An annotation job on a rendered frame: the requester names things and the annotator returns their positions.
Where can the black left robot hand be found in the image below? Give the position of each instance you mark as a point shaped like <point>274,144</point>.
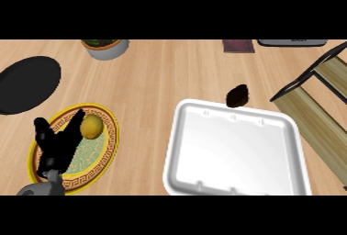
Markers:
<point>56,147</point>

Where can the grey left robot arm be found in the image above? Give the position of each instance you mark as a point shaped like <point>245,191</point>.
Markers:
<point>43,188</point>

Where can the white foam tray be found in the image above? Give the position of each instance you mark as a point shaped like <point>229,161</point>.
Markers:
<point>235,153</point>

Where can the dark purple eggplant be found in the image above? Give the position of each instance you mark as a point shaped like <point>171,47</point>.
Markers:
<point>237,95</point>

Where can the wooden tiered shelf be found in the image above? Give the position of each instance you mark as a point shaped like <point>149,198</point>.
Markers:
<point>316,113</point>

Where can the yellow patterned plate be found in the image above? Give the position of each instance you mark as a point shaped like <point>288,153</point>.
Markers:
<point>91,159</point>

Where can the yellow lemon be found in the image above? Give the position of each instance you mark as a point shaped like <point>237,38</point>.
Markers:
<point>91,126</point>

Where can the black round pan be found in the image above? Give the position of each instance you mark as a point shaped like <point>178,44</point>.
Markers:
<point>26,84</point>

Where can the grey plant pot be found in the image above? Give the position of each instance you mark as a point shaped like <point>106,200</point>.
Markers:
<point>106,49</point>

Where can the dark maroon book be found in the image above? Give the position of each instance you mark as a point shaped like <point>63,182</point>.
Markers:
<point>237,46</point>

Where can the dark grey appliance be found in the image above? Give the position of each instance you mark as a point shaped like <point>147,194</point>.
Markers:
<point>292,42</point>

